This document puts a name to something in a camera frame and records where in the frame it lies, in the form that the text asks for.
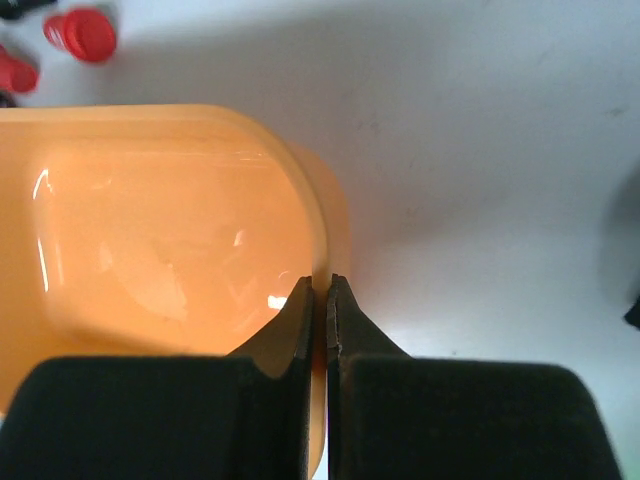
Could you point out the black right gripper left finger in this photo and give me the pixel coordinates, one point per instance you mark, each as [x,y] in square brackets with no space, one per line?
[269,395]

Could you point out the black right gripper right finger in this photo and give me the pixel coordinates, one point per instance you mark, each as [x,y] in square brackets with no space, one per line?
[349,332]

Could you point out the orange plastic storage basket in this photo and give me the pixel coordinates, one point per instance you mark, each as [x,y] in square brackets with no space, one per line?
[140,247]

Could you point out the red coffee capsule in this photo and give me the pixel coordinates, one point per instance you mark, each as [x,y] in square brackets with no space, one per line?
[87,34]
[17,75]

